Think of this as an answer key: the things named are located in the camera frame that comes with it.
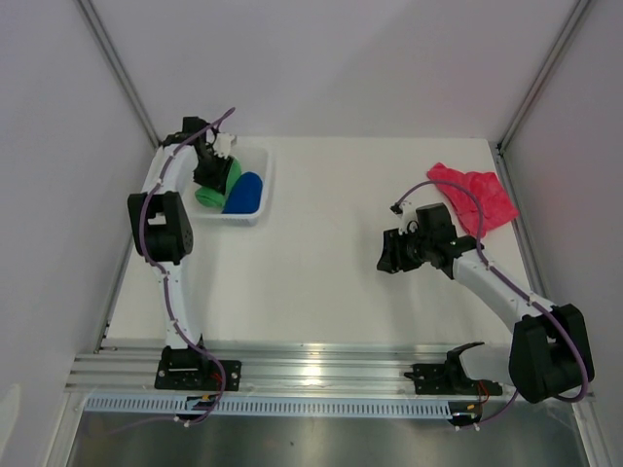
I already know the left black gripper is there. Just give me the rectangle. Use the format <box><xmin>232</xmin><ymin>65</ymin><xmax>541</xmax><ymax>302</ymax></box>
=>
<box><xmin>194</xmin><ymin>149</ymin><xmax>234</xmax><ymax>196</ymax></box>

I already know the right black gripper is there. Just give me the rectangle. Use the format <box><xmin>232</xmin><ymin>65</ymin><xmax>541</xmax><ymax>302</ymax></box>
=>
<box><xmin>377</xmin><ymin>226</ymin><xmax>433</xmax><ymax>274</ymax></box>

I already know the green towel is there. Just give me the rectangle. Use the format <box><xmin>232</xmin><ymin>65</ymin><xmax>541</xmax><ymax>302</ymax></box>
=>
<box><xmin>193</xmin><ymin>157</ymin><xmax>241</xmax><ymax>208</ymax></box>

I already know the blue towel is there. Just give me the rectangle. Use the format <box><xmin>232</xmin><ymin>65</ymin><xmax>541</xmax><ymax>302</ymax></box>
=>
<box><xmin>223</xmin><ymin>171</ymin><xmax>264</xmax><ymax>215</ymax></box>

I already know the pink towel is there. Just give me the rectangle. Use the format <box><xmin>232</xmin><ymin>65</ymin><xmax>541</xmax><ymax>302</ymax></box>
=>
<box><xmin>426</xmin><ymin>162</ymin><xmax>519</xmax><ymax>237</ymax></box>

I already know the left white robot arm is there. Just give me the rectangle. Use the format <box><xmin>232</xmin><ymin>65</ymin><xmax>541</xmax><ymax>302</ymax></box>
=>
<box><xmin>127</xmin><ymin>108</ymin><xmax>238</xmax><ymax>355</ymax></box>

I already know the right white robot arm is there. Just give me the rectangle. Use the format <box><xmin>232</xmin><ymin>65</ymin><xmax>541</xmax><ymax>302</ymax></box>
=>
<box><xmin>377</xmin><ymin>201</ymin><xmax>595</xmax><ymax>404</ymax></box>

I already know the white plastic basket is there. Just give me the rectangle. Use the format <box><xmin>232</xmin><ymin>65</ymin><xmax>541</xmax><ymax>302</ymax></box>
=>
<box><xmin>140</xmin><ymin>143</ymin><xmax>276</xmax><ymax>229</ymax></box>

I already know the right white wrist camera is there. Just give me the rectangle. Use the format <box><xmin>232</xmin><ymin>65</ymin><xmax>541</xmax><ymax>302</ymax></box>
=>
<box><xmin>390</xmin><ymin>200</ymin><xmax>418</xmax><ymax>234</ymax></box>

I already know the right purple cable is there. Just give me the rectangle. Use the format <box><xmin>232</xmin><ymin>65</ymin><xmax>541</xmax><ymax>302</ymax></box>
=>
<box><xmin>394</xmin><ymin>179</ymin><xmax>590</xmax><ymax>432</ymax></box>

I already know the purple cable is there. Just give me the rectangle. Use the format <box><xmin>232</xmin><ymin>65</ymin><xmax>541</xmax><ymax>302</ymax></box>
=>
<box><xmin>138</xmin><ymin>106</ymin><xmax>238</xmax><ymax>432</ymax></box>
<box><xmin>394</xmin><ymin>179</ymin><xmax>590</xmax><ymax>432</ymax></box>

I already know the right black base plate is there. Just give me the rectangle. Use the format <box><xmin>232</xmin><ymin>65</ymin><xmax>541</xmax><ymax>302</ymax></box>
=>
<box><xmin>403</xmin><ymin>363</ymin><xmax>503</xmax><ymax>396</ymax></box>

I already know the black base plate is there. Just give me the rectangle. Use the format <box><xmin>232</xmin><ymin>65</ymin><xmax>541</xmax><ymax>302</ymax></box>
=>
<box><xmin>403</xmin><ymin>363</ymin><xmax>503</xmax><ymax>396</ymax></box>
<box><xmin>154</xmin><ymin>360</ymin><xmax>242</xmax><ymax>392</ymax></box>

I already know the aluminium front rail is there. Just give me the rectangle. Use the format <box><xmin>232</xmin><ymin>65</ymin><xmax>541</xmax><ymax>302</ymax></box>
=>
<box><xmin>65</xmin><ymin>340</ymin><xmax>596</xmax><ymax>401</ymax></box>

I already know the right aluminium corner post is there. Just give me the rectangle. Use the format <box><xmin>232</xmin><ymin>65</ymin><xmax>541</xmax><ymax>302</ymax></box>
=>
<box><xmin>495</xmin><ymin>0</ymin><xmax>598</xmax><ymax>152</ymax></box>

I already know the aluminium corner post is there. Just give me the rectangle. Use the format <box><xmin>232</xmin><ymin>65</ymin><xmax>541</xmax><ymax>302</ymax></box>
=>
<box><xmin>495</xmin><ymin>0</ymin><xmax>598</xmax><ymax>152</ymax></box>
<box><xmin>74</xmin><ymin>0</ymin><xmax>160</xmax><ymax>148</ymax></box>

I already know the left aluminium corner post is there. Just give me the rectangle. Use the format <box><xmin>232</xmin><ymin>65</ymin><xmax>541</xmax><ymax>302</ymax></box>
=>
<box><xmin>74</xmin><ymin>0</ymin><xmax>160</xmax><ymax>148</ymax></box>

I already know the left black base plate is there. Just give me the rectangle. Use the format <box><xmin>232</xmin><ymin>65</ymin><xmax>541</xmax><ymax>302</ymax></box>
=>
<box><xmin>154</xmin><ymin>360</ymin><xmax>242</xmax><ymax>392</ymax></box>

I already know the white slotted cable duct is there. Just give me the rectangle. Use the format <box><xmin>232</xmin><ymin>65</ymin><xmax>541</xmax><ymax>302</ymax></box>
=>
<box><xmin>84</xmin><ymin>393</ymin><xmax>478</xmax><ymax>420</ymax></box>

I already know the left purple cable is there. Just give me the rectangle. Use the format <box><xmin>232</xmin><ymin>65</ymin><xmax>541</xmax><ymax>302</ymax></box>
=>
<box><xmin>138</xmin><ymin>106</ymin><xmax>238</xmax><ymax>432</ymax></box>

